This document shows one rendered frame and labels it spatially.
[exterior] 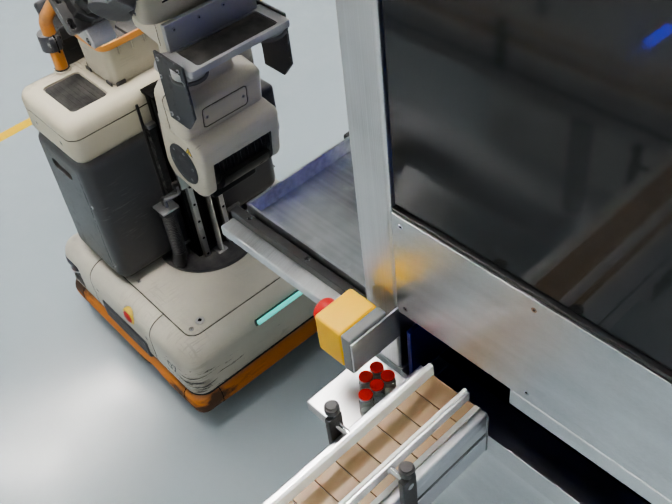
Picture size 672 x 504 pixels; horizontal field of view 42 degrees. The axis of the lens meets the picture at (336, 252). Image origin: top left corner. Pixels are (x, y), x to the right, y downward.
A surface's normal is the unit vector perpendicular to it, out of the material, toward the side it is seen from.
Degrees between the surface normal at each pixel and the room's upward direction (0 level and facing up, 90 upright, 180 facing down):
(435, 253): 90
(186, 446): 0
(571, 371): 90
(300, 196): 0
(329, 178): 0
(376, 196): 90
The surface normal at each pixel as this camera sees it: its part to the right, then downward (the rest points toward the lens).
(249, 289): -0.10, -0.70
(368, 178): -0.72, 0.54
